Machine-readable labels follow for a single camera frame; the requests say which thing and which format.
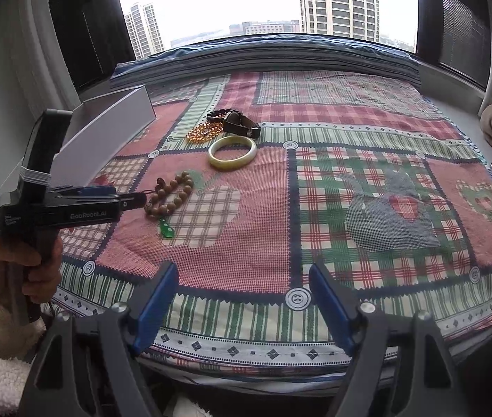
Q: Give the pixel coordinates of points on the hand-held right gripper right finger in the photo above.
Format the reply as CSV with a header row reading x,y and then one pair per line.
x,y
332,308

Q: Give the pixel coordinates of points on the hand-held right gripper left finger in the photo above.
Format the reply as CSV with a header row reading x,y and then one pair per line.
x,y
155,308

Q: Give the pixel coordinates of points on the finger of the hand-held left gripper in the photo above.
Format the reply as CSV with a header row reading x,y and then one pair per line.
x,y
94,190
135,203

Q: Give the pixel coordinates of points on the white drawer with wooden bottom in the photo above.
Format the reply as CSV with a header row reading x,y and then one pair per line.
x,y
98,139

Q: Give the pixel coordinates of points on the person's left hand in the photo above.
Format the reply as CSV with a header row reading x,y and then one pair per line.
x,y
48,273

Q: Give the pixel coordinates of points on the pale jade bangle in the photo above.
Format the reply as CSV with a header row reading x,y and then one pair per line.
x,y
228,164

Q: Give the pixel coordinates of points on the plaid patchwork blanket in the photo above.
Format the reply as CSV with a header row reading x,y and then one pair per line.
x,y
272,226

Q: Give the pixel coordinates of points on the slim apartment tower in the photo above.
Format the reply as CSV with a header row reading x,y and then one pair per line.
x,y
144,30

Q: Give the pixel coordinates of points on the blue folded mat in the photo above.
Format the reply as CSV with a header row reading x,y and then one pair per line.
x,y
272,58

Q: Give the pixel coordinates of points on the low wide building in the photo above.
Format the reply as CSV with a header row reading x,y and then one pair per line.
x,y
272,27

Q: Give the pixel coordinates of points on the tall apartment tower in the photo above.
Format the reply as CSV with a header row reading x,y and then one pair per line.
x,y
337,0

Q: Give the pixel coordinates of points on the dark window frame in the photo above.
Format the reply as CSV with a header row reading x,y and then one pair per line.
x,y
454,21
89,26

